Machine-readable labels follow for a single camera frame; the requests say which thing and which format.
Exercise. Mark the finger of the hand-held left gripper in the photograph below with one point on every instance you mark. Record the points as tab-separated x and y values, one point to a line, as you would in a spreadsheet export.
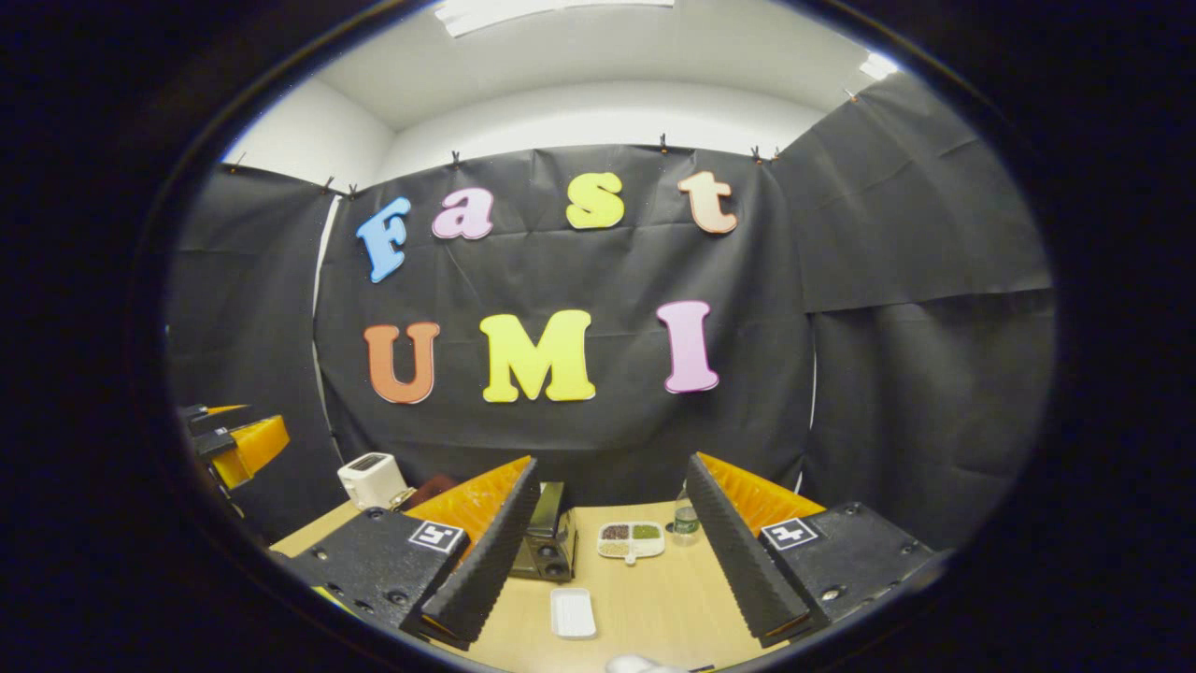
213	419
252	444

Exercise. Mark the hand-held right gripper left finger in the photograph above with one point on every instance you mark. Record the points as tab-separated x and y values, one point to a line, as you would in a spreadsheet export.
481	561

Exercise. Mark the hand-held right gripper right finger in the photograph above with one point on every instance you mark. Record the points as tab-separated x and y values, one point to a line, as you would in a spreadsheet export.
738	556

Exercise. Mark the black electric oven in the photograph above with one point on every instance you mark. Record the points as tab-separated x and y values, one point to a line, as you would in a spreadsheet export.
551	542

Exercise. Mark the black backdrop cloth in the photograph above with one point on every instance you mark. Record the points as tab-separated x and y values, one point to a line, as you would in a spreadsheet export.
888	421

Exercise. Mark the small white rectangular tray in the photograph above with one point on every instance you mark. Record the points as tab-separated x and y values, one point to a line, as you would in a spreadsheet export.
572	612

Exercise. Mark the white divided plate of grains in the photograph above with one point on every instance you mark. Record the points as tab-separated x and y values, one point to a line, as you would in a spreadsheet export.
631	540

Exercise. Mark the small ceiling light panel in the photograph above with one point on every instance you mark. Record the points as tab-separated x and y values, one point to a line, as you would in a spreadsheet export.
878	65

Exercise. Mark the white toaster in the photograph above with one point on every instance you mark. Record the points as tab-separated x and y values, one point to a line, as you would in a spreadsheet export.
369	481

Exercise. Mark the clear plastic bottle green label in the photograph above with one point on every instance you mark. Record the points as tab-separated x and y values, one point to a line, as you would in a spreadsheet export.
687	523

